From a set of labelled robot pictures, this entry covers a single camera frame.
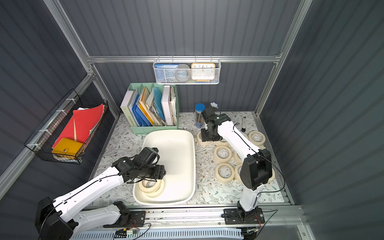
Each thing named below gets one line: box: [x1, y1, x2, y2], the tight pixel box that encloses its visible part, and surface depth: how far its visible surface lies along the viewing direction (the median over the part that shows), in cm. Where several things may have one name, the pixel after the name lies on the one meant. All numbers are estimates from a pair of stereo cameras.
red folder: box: [51, 103, 104, 148], surface depth 76 cm
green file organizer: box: [129, 82, 179, 135], surface depth 101 cm
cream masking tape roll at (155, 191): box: [138, 184, 165, 197], surface depth 80 cm
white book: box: [120, 90, 138, 127], surface depth 94 cm
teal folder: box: [153, 86, 166, 121], surface depth 101 cm
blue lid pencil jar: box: [194, 103, 206, 129], surface depth 101 cm
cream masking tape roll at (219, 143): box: [213, 140, 229, 146], surface depth 101 cm
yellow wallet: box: [51, 137, 83, 156], surface depth 65 cm
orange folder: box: [139, 86, 155, 126], surface depth 101 cm
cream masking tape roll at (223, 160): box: [214, 145, 232, 163], surface depth 95 cm
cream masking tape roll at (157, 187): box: [138, 179, 163, 193], surface depth 79 cm
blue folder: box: [132, 93, 153, 127], surface depth 99 cm
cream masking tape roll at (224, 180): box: [215, 162, 235, 184], surface depth 86 cm
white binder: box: [161, 85, 173, 126], surface depth 98 cm
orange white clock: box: [191, 63, 216, 81], surface depth 90 cm
